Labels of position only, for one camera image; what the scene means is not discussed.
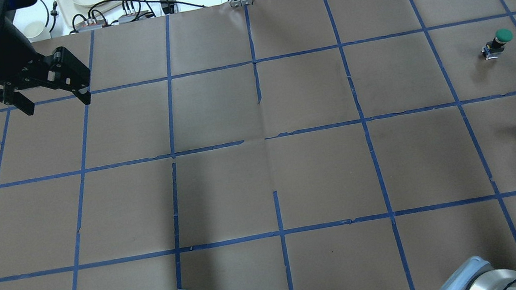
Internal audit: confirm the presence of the beige tray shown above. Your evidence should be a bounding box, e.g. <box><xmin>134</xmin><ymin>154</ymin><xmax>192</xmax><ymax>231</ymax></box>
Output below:
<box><xmin>56</xmin><ymin>0</ymin><xmax>153</xmax><ymax>34</ymax></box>

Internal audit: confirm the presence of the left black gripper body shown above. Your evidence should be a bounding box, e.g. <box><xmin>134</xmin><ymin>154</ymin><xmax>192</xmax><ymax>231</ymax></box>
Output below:
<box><xmin>0</xmin><ymin>15</ymin><xmax>91</xmax><ymax>101</ymax></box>

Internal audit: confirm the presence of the white paper cup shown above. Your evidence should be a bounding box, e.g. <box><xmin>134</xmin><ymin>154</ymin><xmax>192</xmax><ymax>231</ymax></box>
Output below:
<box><xmin>22</xmin><ymin>21</ymin><xmax>51</xmax><ymax>43</ymax></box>

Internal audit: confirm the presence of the grey usb hub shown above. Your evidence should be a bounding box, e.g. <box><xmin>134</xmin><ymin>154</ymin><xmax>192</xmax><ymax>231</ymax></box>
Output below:
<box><xmin>117</xmin><ymin>10</ymin><xmax>155</xmax><ymax>25</ymax></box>

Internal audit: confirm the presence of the green push button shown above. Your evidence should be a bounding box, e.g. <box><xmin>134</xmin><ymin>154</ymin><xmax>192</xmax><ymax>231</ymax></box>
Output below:
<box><xmin>481</xmin><ymin>29</ymin><xmax>514</xmax><ymax>60</ymax></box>

